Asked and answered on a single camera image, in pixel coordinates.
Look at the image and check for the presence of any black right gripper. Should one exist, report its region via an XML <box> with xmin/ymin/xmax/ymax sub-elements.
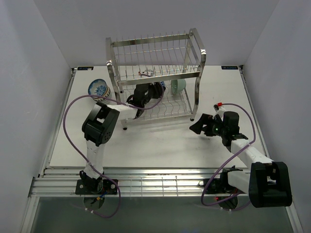
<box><xmin>189</xmin><ymin>114</ymin><xmax>227</xmax><ymax>137</ymax></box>

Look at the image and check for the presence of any pale green bowl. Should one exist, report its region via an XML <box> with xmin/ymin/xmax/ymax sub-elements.
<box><xmin>171</xmin><ymin>79</ymin><xmax>187</xmax><ymax>95</ymax></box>

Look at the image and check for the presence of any blue patterned white bowl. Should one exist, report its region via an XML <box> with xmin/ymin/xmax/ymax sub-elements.
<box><xmin>88</xmin><ymin>79</ymin><xmax>108</xmax><ymax>96</ymax></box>

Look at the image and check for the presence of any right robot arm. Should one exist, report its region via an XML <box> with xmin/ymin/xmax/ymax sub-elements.
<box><xmin>190</xmin><ymin>111</ymin><xmax>293</xmax><ymax>208</ymax></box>

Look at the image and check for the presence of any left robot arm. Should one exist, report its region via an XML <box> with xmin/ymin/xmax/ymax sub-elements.
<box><xmin>80</xmin><ymin>82</ymin><xmax>166</xmax><ymax>194</ymax></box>

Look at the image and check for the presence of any stainless steel dish rack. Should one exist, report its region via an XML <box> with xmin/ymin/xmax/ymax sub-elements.
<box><xmin>105</xmin><ymin>28</ymin><xmax>207</xmax><ymax>122</ymax></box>

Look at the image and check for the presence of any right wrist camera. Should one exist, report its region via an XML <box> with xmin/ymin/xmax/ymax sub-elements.
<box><xmin>213</xmin><ymin>102</ymin><xmax>226</xmax><ymax>119</ymax></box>

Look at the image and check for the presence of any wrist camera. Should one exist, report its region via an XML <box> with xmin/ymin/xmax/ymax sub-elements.
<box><xmin>213</xmin><ymin>102</ymin><xmax>226</xmax><ymax>119</ymax></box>
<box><xmin>138</xmin><ymin>69</ymin><xmax>155</xmax><ymax>77</ymax></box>

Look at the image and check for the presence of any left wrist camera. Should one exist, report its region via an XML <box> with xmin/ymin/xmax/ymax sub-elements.
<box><xmin>138</xmin><ymin>69</ymin><xmax>155</xmax><ymax>77</ymax></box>

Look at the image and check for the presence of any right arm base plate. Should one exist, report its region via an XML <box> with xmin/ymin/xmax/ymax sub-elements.
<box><xmin>198</xmin><ymin>166</ymin><xmax>250</xmax><ymax>212</ymax></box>

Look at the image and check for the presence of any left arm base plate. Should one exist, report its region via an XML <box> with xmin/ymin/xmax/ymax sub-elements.
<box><xmin>75</xmin><ymin>179</ymin><xmax>118</xmax><ymax>195</ymax></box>

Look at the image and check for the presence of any aluminium frame rail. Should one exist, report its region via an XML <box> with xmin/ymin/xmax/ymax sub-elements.
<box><xmin>28</xmin><ymin>167</ymin><xmax>280</xmax><ymax>199</ymax></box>

